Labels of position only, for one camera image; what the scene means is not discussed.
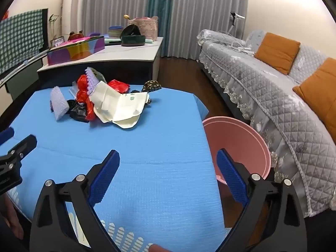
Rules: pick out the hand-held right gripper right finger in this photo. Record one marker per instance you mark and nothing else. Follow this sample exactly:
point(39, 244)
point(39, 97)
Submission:
point(232, 178)

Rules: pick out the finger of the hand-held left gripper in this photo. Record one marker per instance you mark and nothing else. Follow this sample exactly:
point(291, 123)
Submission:
point(25, 143)
point(6, 135)

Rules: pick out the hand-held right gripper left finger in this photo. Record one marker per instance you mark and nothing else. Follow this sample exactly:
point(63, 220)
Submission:
point(105, 176)

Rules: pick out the pink trash bin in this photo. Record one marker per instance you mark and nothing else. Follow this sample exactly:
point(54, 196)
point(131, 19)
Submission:
point(236, 136)

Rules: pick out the black plastic bag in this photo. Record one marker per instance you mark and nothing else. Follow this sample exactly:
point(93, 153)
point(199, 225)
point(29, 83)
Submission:
point(77, 112)

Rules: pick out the red plastic bag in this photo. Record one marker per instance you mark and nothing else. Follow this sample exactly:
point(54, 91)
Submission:
point(119, 85)
point(88, 105)

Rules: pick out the purple foam wrap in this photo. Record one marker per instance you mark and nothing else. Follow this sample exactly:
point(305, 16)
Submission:
point(92, 80)

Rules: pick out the person's left hand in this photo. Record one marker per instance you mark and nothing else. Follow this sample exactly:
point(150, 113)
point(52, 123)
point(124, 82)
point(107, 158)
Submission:
point(14, 215)

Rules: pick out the person's right hand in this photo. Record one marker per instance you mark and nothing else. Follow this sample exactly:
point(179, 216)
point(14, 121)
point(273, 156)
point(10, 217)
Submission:
point(158, 248)

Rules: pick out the blue tablecloth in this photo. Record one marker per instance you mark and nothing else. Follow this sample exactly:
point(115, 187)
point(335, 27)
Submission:
point(144, 149)

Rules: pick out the purple bubble wrap piece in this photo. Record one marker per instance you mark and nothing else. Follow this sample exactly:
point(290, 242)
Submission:
point(59, 104)

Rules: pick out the television stand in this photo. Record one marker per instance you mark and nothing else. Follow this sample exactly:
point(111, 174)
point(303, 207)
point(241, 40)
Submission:
point(23, 81)

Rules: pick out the white paper bag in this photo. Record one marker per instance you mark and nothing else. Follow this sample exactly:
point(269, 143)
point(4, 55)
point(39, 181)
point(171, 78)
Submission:
point(123, 105)

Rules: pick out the grey quilted sofa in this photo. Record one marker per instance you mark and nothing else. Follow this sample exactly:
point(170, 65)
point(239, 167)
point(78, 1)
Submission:
point(249, 84)

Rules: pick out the green checkered cloth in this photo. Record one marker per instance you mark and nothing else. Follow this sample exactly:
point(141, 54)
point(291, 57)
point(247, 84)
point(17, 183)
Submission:
point(21, 39)

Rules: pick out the dark floral pouch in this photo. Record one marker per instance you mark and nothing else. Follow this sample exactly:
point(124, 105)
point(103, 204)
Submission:
point(152, 85)

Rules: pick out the colourful rectangular box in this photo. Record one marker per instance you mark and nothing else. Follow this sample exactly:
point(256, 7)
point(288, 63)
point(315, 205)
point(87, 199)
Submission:
point(76, 52)

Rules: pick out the black television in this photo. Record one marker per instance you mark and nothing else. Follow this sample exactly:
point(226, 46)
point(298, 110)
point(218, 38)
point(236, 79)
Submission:
point(45, 26)

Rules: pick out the large orange cushion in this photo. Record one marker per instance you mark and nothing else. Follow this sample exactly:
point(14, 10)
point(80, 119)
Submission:
point(320, 97)

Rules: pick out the white top coffee table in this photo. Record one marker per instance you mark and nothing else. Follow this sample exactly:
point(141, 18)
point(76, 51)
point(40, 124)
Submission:
point(126, 55)

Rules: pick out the bamboo plant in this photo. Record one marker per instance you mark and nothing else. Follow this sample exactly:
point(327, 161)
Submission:
point(53, 22)

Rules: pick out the purple chair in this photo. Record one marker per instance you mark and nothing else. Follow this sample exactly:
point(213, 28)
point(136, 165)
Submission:
point(94, 34)

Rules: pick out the small orange cushion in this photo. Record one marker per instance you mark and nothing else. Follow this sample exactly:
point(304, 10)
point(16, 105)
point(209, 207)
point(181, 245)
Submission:
point(277, 52)

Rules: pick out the mint green board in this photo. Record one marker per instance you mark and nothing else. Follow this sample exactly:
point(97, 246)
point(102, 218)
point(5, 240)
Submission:
point(113, 41)

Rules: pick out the dark green bowl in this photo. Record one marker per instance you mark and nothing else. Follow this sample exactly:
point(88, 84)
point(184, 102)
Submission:
point(132, 41)

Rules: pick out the white standing air conditioner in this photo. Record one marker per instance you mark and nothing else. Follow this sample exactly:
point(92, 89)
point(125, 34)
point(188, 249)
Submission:
point(77, 10)

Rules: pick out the stack of coloured bowls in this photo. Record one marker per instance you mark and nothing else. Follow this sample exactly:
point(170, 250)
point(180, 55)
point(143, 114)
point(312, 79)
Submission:
point(115, 31)

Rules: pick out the pink lace basket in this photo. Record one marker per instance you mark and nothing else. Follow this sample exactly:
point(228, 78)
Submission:
point(148, 27)

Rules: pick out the white floor lamp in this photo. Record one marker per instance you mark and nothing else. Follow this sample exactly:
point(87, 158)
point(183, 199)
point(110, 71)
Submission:
point(233, 17)

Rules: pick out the grey curtain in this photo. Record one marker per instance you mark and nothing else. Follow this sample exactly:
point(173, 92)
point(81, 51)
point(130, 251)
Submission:
point(115, 2)
point(207, 5)

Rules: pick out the teal curtain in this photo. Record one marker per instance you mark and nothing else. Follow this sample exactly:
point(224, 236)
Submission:
point(160, 13)

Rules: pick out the small photo frame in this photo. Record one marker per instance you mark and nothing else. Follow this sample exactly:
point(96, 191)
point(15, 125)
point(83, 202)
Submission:
point(57, 42)

